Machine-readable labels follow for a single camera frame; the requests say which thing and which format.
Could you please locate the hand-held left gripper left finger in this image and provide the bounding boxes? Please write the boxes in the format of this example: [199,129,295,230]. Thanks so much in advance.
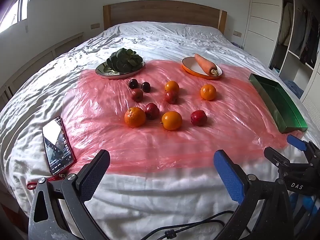
[28,149,111,240]

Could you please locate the smartphone in red case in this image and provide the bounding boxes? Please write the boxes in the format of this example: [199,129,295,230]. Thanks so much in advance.
[42,116,76,176]

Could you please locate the green rectangular tray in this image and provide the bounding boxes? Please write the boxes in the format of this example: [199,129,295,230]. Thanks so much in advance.
[249,73,308,134]

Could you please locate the wooden headboard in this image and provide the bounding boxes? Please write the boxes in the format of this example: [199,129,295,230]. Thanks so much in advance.
[103,0,227,34]

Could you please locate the red phone lanyard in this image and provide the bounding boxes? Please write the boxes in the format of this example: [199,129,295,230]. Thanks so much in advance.
[26,172,68,190]

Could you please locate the pink plastic sheet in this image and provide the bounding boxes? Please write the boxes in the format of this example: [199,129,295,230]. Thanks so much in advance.
[62,59,310,174]

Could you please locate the black cable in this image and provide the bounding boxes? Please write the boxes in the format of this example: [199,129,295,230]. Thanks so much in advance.
[140,210,252,240]

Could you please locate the beige radiator cover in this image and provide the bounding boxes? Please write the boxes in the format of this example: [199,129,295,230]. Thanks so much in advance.
[0,32,84,103]

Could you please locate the white wardrobe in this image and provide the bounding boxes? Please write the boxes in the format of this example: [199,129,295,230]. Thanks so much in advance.
[244,0,320,100]

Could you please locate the orange oval dish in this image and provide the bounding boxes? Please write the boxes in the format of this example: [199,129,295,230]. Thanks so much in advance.
[182,56,223,80]

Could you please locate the orange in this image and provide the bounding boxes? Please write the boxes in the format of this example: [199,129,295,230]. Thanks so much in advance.
[200,84,217,101]
[164,80,180,93]
[124,107,147,128]
[161,111,183,131]

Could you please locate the carrot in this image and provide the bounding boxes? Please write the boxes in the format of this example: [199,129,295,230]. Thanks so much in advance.
[193,53,218,77]

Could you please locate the hanging dark clothes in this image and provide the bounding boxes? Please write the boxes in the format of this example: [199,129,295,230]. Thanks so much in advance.
[277,2,320,68]

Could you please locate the green bok choy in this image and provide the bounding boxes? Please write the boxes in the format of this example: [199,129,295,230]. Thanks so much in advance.
[106,48,144,73]

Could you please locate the person's right hand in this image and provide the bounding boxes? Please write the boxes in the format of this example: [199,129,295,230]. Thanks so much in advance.
[290,194,317,214]

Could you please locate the blue towel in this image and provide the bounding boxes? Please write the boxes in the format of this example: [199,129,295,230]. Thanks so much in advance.
[284,80,304,98]

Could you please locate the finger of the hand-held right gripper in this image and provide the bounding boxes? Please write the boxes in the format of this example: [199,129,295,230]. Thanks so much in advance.
[264,147,295,174]
[287,134,320,164]

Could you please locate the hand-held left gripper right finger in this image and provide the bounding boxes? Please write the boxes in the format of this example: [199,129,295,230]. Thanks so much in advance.
[213,149,294,240]

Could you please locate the window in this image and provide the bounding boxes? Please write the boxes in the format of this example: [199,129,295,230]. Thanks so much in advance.
[0,0,43,33]

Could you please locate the small red apple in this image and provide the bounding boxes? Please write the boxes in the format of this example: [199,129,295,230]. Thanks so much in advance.
[132,89,144,102]
[190,110,208,126]
[164,91,178,104]
[145,102,160,120]

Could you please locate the white plate with dark rim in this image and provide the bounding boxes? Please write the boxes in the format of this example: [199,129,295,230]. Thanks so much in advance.
[95,60,145,80]

